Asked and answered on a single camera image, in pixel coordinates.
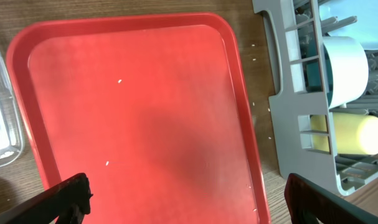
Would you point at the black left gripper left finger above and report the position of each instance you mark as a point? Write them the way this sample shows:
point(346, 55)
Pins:
point(66, 202)

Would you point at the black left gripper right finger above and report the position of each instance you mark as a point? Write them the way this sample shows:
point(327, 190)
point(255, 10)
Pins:
point(309, 203)

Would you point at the yellow plastic cup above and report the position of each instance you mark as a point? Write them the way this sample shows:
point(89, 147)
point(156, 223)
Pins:
point(356, 133)

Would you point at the light blue bowl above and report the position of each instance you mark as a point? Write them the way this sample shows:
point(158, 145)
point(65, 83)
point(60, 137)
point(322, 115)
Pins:
point(347, 70)

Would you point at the light blue plate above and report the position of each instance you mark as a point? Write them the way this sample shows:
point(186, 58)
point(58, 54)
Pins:
point(364, 30)

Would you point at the grey dishwasher rack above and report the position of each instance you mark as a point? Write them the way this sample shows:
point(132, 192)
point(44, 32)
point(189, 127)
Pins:
point(302, 120)

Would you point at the clear plastic bin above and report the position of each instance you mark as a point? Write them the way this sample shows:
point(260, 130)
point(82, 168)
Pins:
point(12, 141)

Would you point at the red serving tray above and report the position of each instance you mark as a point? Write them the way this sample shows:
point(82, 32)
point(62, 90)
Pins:
point(153, 109)

